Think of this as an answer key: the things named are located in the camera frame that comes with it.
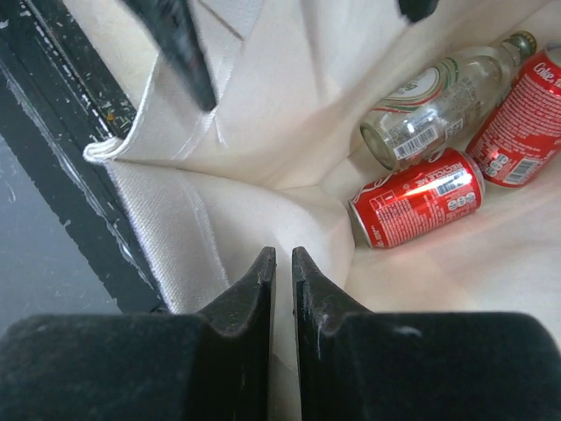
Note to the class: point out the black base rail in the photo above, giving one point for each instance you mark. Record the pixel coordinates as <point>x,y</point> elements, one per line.
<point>57,96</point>

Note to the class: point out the red cola can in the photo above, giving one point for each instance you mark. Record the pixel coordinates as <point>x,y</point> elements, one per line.
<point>522,134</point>

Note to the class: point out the clear bottle green cap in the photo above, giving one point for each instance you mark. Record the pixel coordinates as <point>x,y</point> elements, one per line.
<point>444,101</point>

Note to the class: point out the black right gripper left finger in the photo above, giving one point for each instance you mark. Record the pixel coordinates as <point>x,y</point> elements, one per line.
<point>208,365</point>

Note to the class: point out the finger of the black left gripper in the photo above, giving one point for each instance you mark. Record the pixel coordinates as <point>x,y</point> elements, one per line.
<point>172,27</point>
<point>417,10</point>

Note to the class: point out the cream canvas tote bag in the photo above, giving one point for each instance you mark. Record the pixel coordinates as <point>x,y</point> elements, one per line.
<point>276,161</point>

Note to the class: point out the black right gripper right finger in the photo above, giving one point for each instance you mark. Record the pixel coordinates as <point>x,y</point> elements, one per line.
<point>357,364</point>

